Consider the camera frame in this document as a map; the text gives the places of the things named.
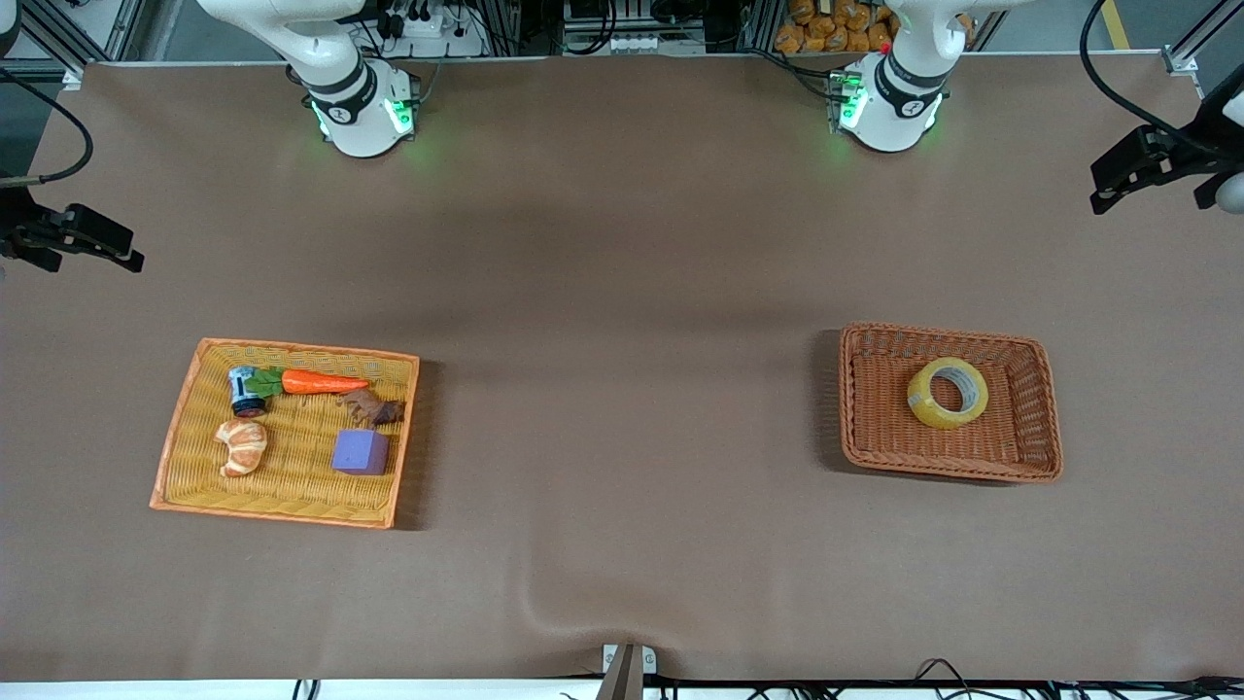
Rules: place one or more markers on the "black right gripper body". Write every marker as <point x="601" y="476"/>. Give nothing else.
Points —
<point x="14" y="227"/>

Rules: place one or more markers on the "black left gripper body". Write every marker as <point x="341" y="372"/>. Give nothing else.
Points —
<point x="1208" y="139"/>

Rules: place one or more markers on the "yellow clear tape roll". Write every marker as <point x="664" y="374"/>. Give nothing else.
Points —
<point x="948" y="420"/>

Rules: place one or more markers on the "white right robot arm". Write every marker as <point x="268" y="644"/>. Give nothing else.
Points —
<point x="340" y="68"/>

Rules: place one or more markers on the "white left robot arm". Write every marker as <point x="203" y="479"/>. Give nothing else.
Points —
<point x="899" y="87"/>

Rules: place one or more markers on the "small blue labelled can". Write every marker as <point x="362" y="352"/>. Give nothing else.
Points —
<point x="240" y="387"/>

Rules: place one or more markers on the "toy croissant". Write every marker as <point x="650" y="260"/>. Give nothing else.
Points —
<point x="243" y="447"/>

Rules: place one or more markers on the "orange toy carrot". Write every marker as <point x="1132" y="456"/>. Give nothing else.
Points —
<point x="316" y="382"/>

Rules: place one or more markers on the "yellow wicker basket orange rim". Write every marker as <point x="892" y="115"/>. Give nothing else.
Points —
<point x="292" y="491"/>

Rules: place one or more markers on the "brown toy lion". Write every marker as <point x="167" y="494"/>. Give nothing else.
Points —
<point x="377" y="411"/>

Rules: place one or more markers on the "purple foam cube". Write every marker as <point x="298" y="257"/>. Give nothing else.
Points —
<point x="360" y="454"/>

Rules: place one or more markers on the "brown wicker basket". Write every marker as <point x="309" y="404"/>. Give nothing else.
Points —
<point x="875" y="428"/>

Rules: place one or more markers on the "bag of orange buns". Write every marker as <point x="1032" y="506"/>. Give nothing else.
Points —
<point x="826" y="34"/>

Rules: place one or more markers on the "white power strip with plugs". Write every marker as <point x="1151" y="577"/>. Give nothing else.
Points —
<point x="428" y="44"/>

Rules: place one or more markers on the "aluminium frame profile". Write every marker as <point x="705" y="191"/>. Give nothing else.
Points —
<point x="97" y="29"/>
<point x="1181" y="60"/>

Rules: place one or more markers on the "metal table clamp bracket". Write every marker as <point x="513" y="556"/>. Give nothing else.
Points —
<point x="627" y="671"/>

